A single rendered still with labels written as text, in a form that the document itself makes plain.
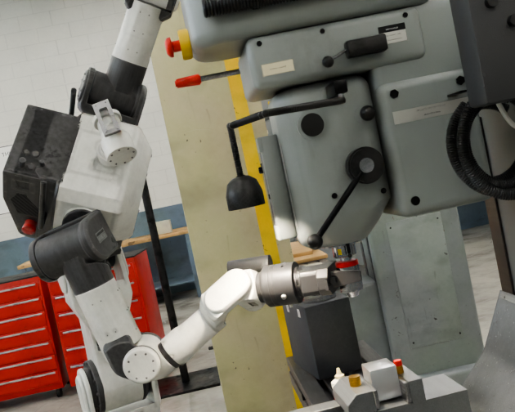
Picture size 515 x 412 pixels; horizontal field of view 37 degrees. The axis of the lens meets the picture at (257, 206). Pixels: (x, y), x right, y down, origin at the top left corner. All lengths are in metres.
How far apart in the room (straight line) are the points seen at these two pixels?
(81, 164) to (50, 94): 9.04
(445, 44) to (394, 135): 0.20
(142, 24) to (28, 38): 9.07
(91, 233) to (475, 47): 0.83
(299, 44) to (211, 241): 1.91
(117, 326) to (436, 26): 0.87
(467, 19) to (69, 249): 0.89
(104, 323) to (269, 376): 1.82
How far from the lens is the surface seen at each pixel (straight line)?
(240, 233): 3.26
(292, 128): 1.45
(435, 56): 1.51
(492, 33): 1.27
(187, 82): 1.63
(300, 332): 1.99
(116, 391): 2.05
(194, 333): 1.62
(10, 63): 10.91
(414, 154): 1.47
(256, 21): 1.43
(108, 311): 1.62
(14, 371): 6.45
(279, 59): 1.43
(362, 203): 1.46
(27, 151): 1.73
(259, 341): 3.33
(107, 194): 1.68
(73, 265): 1.61
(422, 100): 1.48
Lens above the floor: 1.50
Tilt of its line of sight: 3 degrees down
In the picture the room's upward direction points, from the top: 12 degrees counter-clockwise
